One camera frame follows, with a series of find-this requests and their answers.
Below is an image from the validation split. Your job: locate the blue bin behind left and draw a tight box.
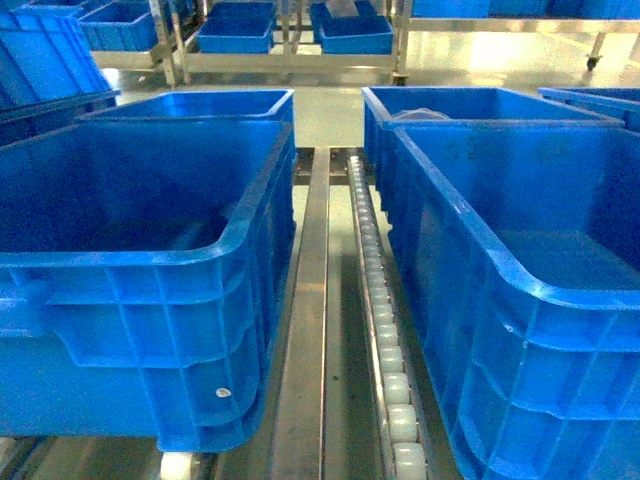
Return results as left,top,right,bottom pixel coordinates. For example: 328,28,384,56
76,89,295,134

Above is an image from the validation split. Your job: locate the large blue bin right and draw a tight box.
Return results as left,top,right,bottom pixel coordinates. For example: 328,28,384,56
390,125,639,479

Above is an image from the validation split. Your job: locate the steel centre rail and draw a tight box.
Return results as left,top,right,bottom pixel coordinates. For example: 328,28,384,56
268,147,331,479

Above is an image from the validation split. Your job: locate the large blue bin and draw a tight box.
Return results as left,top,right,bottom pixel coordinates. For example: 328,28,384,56
1,120,296,453
390,125,639,479

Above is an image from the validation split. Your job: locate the large blue bin left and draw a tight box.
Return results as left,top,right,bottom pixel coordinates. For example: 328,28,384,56
1,120,296,453

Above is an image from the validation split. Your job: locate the blue bin behind right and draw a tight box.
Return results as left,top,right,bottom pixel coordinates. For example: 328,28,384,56
361,86,624,199

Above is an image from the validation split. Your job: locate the white roller conveyor track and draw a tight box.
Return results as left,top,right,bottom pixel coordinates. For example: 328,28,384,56
347,155,428,479

